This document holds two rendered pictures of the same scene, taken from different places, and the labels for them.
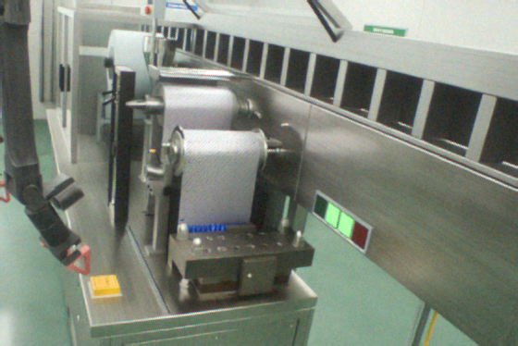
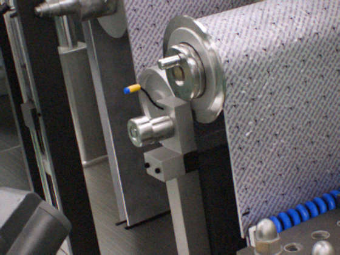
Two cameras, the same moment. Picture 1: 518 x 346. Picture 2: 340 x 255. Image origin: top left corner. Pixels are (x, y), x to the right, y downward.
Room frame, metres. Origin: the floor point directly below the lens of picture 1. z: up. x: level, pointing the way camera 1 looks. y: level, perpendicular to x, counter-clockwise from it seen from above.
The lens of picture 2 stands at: (0.40, 0.26, 1.50)
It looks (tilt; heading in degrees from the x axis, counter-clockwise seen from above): 18 degrees down; 358
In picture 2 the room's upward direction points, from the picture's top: 9 degrees counter-clockwise
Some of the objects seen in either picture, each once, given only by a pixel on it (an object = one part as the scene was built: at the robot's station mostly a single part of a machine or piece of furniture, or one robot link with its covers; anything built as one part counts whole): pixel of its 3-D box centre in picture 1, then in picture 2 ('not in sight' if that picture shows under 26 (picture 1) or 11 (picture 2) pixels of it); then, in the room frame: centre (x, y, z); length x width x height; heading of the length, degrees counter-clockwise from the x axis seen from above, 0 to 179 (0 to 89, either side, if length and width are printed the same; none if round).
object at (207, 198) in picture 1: (217, 200); (302, 148); (1.36, 0.04, 1.11); 0.23 x 0.01 x 0.18; 115
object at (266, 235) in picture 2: (183, 230); (266, 235); (1.24, 0.12, 1.05); 0.04 x 0.04 x 0.04
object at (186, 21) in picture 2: (177, 151); (192, 69); (1.36, 0.17, 1.25); 0.15 x 0.01 x 0.15; 25
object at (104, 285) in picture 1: (104, 285); not in sight; (1.12, 0.31, 0.91); 0.07 x 0.07 x 0.02; 25
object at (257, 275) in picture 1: (258, 276); not in sight; (1.19, -0.11, 0.96); 0.10 x 0.03 x 0.11; 115
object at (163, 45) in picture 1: (159, 44); not in sight; (2.06, 0.38, 1.50); 0.14 x 0.14 x 0.06
